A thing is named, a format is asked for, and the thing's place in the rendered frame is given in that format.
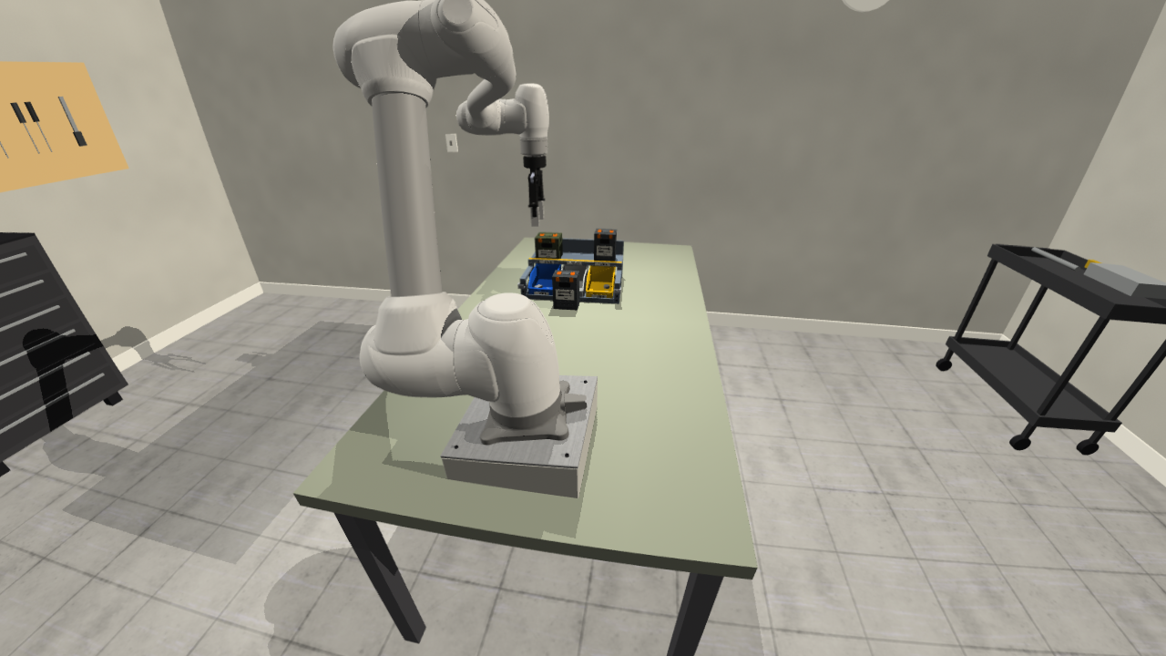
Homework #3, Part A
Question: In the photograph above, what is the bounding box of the black case with handle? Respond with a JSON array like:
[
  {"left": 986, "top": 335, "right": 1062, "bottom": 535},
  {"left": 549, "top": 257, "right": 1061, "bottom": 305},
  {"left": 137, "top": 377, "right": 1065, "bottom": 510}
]
[{"left": 593, "top": 230, "right": 617, "bottom": 261}]

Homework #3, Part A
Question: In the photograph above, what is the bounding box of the dark grey metal shelf rack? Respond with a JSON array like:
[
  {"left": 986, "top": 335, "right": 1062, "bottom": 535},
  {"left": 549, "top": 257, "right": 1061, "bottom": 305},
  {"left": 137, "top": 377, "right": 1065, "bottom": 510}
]
[{"left": 518, "top": 239, "right": 624, "bottom": 304}]

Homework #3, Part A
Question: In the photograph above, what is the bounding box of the blue bin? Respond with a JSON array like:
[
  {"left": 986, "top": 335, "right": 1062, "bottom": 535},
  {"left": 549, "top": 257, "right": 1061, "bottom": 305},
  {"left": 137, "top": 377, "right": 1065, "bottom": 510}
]
[{"left": 528, "top": 263, "right": 561, "bottom": 295}]

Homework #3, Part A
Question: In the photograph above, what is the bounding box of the grey open bin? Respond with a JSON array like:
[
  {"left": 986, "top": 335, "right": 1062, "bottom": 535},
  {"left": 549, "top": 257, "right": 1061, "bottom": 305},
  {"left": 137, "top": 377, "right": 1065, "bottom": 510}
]
[{"left": 561, "top": 264, "right": 588, "bottom": 297}]

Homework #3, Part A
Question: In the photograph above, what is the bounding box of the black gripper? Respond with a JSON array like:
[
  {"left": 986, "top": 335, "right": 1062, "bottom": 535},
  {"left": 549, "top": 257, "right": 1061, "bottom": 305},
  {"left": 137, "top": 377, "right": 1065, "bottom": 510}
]
[{"left": 524, "top": 156, "right": 547, "bottom": 227}]

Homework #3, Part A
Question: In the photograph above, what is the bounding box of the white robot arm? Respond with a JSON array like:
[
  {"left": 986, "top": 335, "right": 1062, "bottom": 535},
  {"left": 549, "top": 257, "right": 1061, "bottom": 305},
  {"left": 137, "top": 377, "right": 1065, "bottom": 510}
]
[{"left": 333, "top": 0, "right": 588, "bottom": 446}]

